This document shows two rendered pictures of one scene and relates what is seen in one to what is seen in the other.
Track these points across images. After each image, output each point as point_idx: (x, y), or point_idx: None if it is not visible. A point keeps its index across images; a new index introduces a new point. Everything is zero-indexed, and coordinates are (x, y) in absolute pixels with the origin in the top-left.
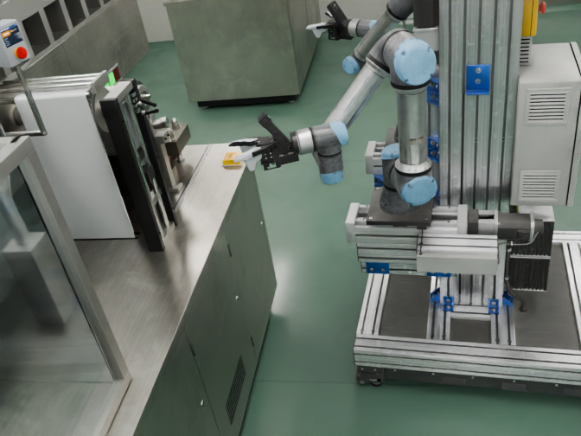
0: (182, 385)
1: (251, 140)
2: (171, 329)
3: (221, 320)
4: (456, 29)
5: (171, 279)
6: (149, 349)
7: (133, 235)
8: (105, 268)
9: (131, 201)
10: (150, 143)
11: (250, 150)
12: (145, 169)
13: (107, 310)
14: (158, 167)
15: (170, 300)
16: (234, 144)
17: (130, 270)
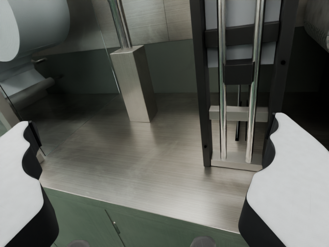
0: (89, 223)
1: (275, 204)
2: (67, 186)
3: None
4: None
5: (144, 179)
6: (57, 172)
7: (237, 135)
8: (188, 128)
9: (320, 123)
10: (281, 24)
11: (17, 178)
12: (237, 62)
13: (128, 139)
14: (274, 79)
15: (109, 182)
16: (270, 132)
17: (178, 144)
